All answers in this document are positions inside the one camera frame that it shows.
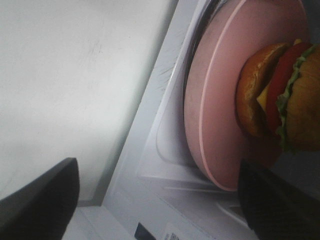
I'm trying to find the toy hamburger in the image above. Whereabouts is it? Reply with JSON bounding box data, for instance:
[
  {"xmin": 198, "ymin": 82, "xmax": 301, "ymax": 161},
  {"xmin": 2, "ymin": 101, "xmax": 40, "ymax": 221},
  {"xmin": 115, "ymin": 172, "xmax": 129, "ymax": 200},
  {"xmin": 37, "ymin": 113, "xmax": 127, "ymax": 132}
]
[{"xmin": 235, "ymin": 39, "xmax": 320, "ymax": 152}]

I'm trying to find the white microwave oven body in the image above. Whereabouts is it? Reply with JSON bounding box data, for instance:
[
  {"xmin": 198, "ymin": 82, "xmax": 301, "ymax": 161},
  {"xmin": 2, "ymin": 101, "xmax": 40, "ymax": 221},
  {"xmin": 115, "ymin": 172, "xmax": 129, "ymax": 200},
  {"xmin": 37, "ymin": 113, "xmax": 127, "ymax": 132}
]
[{"xmin": 77, "ymin": 0, "xmax": 320, "ymax": 240}]

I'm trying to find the pink round plate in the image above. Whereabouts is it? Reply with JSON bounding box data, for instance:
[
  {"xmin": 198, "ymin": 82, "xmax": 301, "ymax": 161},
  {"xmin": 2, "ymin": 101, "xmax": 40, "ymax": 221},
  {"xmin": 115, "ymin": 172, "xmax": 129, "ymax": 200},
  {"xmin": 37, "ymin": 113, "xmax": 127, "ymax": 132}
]
[{"xmin": 184, "ymin": 0, "xmax": 310, "ymax": 191}]

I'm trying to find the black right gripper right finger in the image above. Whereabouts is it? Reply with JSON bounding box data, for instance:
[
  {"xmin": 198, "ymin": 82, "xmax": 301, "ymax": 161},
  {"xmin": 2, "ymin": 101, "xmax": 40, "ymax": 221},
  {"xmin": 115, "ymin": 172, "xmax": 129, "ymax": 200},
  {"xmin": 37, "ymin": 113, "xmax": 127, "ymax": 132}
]
[{"xmin": 237, "ymin": 160, "xmax": 320, "ymax": 240}]

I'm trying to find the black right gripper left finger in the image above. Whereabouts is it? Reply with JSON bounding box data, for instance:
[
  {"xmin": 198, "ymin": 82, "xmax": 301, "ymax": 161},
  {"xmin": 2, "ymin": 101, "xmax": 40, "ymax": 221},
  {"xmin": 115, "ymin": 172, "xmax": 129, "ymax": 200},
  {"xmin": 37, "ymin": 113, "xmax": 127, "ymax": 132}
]
[{"xmin": 0, "ymin": 157, "xmax": 80, "ymax": 240}]

